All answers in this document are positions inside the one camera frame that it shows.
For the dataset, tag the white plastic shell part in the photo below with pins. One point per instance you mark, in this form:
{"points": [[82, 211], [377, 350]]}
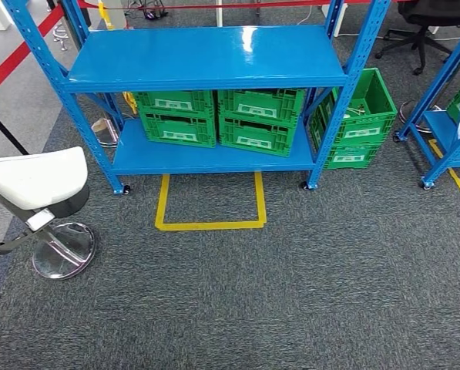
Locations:
{"points": [[37, 176]]}

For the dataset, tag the blue metal shelf rack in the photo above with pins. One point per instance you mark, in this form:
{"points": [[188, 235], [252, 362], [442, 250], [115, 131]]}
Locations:
{"points": [[441, 125], [206, 51]]}

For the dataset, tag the wide red barrier belt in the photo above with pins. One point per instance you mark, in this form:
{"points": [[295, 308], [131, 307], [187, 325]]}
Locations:
{"points": [[13, 58]]}

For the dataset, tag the black stool with chrome base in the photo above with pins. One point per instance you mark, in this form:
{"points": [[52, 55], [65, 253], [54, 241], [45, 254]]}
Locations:
{"points": [[64, 255]]}

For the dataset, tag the chrome footed stool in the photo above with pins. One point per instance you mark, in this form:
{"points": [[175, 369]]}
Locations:
{"points": [[61, 35]]}

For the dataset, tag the black stand under desk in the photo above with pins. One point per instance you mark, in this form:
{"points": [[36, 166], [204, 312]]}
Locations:
{"points": [[152, 13]]}

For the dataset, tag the yellow floor tape square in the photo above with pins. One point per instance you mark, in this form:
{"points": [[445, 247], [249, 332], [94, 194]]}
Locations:
{"points": [[210, 225]]}

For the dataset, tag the long red barrier belt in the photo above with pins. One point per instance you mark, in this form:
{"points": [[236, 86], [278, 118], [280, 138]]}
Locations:
{"points": [[252, 5]]}

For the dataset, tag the white desk side panel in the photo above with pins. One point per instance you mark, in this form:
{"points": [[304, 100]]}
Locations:
{"points": [[335, 18]]}

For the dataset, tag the open green plastic crate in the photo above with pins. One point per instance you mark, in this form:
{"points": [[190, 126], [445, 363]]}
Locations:
{"points": [[368, 133]]}

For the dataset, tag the chrome round base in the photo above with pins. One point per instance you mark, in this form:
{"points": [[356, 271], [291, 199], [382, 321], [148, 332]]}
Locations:
{"points": [[406, 120]]}

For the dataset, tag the black office chair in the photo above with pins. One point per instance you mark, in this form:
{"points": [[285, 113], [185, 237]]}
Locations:
{"points": [[437, 10]]}

